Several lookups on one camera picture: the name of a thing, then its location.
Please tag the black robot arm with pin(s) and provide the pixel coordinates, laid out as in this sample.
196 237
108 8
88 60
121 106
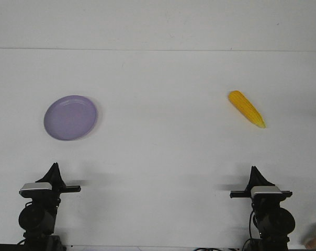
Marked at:
273 222
39 215

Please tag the purple round plate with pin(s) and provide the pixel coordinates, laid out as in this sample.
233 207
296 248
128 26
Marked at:
70 118

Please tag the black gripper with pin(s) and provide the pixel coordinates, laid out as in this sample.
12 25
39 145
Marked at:
49 197
261 200

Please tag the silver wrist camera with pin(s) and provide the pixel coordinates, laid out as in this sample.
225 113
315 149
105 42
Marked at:
265 190
35 186

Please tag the yellow corn cob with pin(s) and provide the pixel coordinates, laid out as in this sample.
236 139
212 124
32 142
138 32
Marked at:
246 108

